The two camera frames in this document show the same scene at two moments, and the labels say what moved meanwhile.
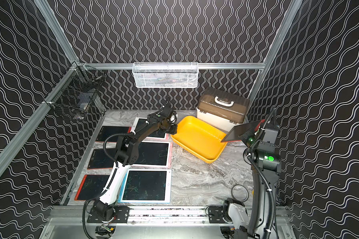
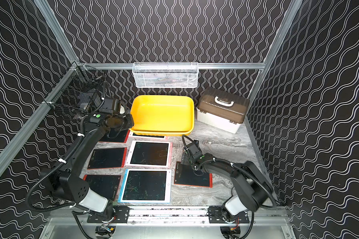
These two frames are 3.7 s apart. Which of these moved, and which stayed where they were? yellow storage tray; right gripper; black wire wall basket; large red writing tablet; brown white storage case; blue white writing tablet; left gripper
Moved: yellow storage tray; left gripper; right gripper
Stayed: blue white writing tablet; brown white storage case; large red writing tablet; black wire wall basket
